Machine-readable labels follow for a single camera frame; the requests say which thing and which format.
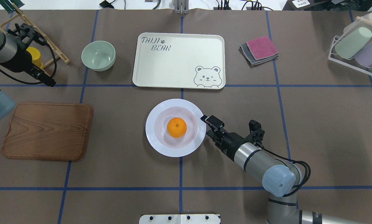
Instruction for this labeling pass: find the white round plate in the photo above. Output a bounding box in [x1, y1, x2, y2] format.
[145, 98, 206, 157]

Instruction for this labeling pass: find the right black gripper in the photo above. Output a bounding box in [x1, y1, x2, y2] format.
[200, 115, 245, 161]

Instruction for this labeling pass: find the pink cloth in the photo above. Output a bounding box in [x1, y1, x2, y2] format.
[246, 35, 279, 60]

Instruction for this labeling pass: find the orange fruit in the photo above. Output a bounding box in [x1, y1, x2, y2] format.
[167, 117, 187, 138]

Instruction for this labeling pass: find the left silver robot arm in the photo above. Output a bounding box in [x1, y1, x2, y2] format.
[0, 24, 56, 120]

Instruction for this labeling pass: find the green cup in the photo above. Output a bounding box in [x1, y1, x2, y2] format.
[334, 27, 372, 59]

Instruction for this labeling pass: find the green ceramic bowl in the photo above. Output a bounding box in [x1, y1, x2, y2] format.
[81, 40, 116, 72]

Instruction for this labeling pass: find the wooden dish rack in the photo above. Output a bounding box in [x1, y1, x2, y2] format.
[0, 0, 70, 68]

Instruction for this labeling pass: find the wooden rod handle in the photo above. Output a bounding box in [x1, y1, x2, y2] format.
[354, 16, 372, 30]

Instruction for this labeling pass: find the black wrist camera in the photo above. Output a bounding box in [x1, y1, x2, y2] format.
[7, 23, 48, 48]
[249, 119, 265, 148]

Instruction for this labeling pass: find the cream bear tray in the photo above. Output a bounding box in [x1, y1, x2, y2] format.
[132, 32, 226, 90]

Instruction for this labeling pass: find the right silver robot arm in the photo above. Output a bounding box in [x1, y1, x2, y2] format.
[201, 115, 356, 224]

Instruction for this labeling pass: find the brown wooden cutting board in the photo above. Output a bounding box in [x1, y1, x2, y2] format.
[1, 102, 93, 161]

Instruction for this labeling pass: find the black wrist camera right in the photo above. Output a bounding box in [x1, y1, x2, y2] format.
[249, 119, 265, 148]

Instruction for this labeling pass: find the yellow mug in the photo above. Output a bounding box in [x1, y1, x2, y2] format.
[26, 47, 43, 69]

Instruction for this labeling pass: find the grey cloth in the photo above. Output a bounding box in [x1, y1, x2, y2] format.
[240, 43, 279, 66]

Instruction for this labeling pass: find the aluminium frame post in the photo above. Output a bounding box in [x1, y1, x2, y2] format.
[172, 0, 190, 15]

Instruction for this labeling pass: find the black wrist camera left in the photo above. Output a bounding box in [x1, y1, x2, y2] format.
[7, 23, 48, 48]

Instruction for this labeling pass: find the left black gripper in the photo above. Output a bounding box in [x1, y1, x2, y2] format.
[6, 50, 56, 87]

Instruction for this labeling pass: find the white wire cup rack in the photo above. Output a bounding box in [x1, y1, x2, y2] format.
[328, 21, 372, 77]

